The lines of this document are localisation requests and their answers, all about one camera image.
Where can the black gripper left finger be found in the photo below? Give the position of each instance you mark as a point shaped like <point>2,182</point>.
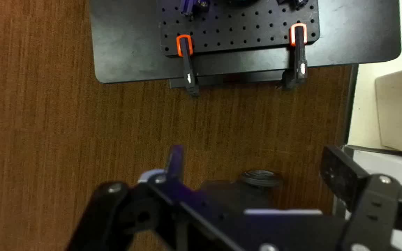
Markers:
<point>118,213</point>

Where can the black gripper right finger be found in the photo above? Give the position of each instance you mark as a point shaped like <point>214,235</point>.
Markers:
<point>378,209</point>

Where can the beige trash bin with liner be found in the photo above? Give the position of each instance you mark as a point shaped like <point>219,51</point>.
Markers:
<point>401,111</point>

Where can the orange black clamp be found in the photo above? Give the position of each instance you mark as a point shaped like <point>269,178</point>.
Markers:
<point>298,56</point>
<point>188,64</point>

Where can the black base platform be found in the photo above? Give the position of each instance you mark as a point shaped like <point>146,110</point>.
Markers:
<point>126,42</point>

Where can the black perforated breadboard plate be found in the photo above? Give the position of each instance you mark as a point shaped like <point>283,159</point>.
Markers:
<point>238,28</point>

